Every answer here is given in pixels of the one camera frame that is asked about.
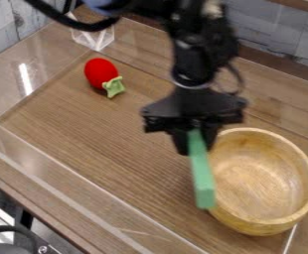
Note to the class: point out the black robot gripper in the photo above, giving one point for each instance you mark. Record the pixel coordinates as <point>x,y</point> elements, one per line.
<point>193,108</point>

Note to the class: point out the green rectangular block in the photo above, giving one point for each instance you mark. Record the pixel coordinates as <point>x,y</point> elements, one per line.
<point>201,171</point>

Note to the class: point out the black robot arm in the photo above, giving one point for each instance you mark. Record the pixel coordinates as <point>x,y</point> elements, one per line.
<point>205,44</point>

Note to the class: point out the light brown wooden bowl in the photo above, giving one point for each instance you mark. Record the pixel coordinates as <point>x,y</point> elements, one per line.
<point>261,177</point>

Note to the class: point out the red plush strawberry toy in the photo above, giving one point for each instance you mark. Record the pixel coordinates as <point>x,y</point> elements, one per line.
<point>103,77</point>

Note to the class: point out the clear acrylic corner bracket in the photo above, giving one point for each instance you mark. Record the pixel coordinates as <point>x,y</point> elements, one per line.
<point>94,40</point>

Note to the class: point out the black metal table frame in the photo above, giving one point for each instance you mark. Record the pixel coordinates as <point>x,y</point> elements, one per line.
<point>35,236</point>

